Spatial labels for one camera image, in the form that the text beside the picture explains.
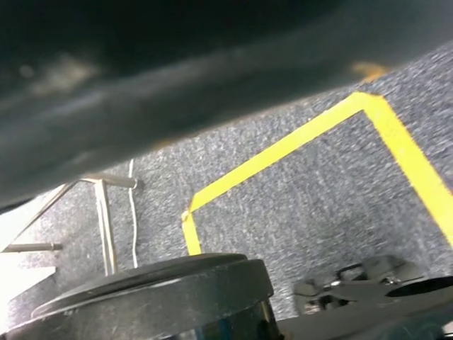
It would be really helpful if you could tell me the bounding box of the yellow floor tape outline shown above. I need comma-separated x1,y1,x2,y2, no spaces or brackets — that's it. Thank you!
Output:
181,91,453,256

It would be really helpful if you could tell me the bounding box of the black perforated robot part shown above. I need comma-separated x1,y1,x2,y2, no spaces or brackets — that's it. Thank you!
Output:
0,253,283,340

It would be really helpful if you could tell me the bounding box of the steel workbench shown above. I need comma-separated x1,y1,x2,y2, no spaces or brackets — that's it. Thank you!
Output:
0,174,144,278

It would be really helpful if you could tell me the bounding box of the white floor cable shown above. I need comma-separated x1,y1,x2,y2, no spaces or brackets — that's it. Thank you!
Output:
127,158,139,269

